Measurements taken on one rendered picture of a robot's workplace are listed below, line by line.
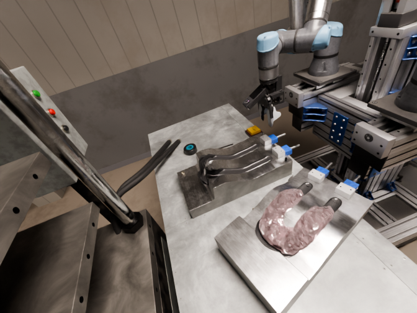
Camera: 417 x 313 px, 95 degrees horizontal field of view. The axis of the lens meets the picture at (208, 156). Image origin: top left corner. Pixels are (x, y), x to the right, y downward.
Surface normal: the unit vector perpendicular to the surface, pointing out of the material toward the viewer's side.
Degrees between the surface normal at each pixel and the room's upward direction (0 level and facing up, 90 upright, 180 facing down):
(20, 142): 90
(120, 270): 0
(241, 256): 0
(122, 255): 0
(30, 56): 90
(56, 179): 90
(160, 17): 90
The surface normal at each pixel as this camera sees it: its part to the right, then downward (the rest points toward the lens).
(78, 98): 0.27, 0.58
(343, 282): -0.22, -0.73
